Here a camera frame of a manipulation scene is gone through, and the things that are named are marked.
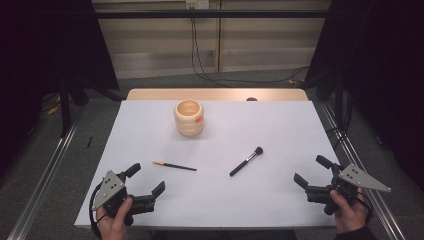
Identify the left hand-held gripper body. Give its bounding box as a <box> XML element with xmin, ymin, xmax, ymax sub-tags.
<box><xmin>91</xmin><ymin>170</ymin><xmax>156</xmax><ymax>227</ymax></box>

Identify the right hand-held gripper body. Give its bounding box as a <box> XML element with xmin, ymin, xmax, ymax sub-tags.
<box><xmin>304</xmin><ymin>163</ymin><xmax>392</xmax><ymax>216</ymax></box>

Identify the black pencil with orange cap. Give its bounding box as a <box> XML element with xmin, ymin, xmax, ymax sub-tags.
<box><xmin>152</xmin><ymin>161</ymin><xmax>198</xmax><ymax>172</ymax></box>

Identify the black makeup brush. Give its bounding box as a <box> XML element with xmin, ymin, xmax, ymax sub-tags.
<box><xmin>229</xmin><ymin>146</ymin><xmax>264</xmax><ymax>178</ymax></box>

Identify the cream ribbed cup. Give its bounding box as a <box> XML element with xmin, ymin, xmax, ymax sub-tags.
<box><xmin>173</xmin><ymin>99</ymin><xmax>205</xmax><ymax>138</ymax></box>

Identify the person's left hand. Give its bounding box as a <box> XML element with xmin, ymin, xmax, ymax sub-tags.
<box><xmin>96</xmin><ymin>197</ymin><xmax>134</xmax><ymax>240</ymax></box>

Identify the person's right hand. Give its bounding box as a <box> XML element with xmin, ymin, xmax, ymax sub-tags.
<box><xmin>329</xmin><ymin>188</ymin><xmax>368</xmax><ymax>234</ymax></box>

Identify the yellow floor item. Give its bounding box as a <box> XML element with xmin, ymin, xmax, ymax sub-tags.
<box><xmin>46</xmin><ymin>104</ymin><xmax>63</xmax><ymax>116</ymax></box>

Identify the black curtain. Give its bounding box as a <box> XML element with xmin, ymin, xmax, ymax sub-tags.
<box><xmin>0</xmin><ymin>0</ymin><xmax>120</xmax><ymax>178</ymax></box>
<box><xmin>304</xmin><ymin>0</ymin><xmax>424</xmax><ymax>193</ymax></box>

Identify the brass vertical strip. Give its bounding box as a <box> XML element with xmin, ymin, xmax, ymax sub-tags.
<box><xmin>216</xmin><ymin>0</ymin><xmax>223</xmax><ymax>73</ymax></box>

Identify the black horizontal bar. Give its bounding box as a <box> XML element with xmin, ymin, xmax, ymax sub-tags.
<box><xmin>94</xmin><ymin>9</ymin><xmax>331</xmax><ymax>19</ymax></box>

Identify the right hand-held gripper cable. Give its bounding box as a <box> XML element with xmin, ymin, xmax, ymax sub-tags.
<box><xmin>354</xmin><ymin>191</ymin><xmax>374</xmax><ymax>224</ymax></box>

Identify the hand-held gripper cable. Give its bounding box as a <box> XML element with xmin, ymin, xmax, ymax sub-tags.
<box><xmin>354</xmin><ymin>191</ymin><xmax>374</xmax><ymax>224</ymax></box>
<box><xmin>88</xmin><ymin>181</ymin><xmax>111</xmax><ymax>239</ymax></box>

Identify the left hand-held gripper cable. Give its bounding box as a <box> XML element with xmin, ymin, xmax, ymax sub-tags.
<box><xmin>88</xmin><ymin>181</ymin><xmax>111</xmax><ymax>239</ymax></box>

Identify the aluminium floor rail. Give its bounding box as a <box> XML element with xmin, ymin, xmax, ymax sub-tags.
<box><xmin>319</xmin><ymin>101</ymin><xmax>407</xmax><ymax>240</ymax></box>
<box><xmin>6</xmin><ymin>109</ymin><xmax>85</xmax><ymax>240</ymax></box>

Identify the black stand post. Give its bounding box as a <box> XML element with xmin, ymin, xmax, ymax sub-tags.
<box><xmin>59</xmin><ymin>75</ymin><xmax>73</xmax><ymax>138</ymax></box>

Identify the black hanging cable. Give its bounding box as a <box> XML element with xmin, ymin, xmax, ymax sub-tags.
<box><xmin>193</xmin><ymin>17</ymin><xmax>311</xmax><ymax>84</ymax></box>
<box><xmin>190</xmin><ymin>17</ymin><xmax>234</xmax><ymax>88</ymax></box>

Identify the white wall socket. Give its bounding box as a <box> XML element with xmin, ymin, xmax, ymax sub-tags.
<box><xmin>185</xmin><ymin>0</ymin><xmax>210</xmax><ymax>10</ymax></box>

